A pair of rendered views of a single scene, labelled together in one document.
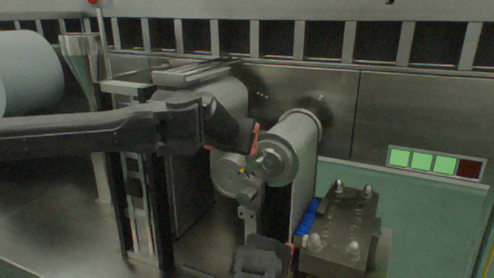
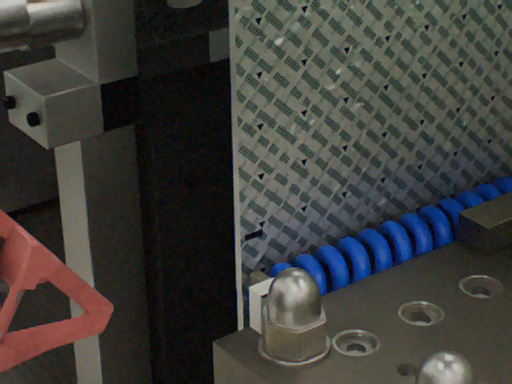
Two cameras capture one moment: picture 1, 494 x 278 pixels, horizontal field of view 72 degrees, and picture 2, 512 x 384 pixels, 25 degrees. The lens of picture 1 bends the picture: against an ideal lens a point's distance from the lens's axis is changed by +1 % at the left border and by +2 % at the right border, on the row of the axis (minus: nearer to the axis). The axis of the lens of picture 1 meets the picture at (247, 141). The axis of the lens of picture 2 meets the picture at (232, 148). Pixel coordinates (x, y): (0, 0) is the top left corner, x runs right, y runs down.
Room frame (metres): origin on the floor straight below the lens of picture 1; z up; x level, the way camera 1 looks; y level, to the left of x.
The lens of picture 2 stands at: (0.28, -0.40, 1.37)
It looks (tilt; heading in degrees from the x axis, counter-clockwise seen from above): 25 degrees down; 31
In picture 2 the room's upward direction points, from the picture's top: 2 degrees counter-clockwise
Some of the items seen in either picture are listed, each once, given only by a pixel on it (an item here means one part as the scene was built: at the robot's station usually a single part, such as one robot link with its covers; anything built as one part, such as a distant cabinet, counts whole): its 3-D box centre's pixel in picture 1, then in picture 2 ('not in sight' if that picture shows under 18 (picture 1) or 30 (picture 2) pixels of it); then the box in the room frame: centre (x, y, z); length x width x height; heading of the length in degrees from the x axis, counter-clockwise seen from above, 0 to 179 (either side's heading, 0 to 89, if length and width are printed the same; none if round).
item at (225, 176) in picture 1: (248, 161); not in sight; (0.93, 0.00, 1.17); 0.26 x 0.12 x 0.12; 155
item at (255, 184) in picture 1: (251, 231); (79, 206); (0.75, -0.01, 1.05); 0.06 x 0.05 x 0.31; 155
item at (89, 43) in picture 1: (83, 43); not in sight; (1.17, 0.55, 1.50); 0.14 x 0.14 x 0.06
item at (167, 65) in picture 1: (141, 71); not in sight; (1.16, 0.37, 1.41); 0.30 x 0.04 x 0.04; 155
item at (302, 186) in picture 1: (303, 190); (402, 88); (0.86, -0.17, 1.12); 0.23 x 0.01 x 0.18; 155
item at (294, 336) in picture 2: (314, 240); (294, 309); (0.71, -0.17, 1.05); 0.04 x 0.04 x 0.04
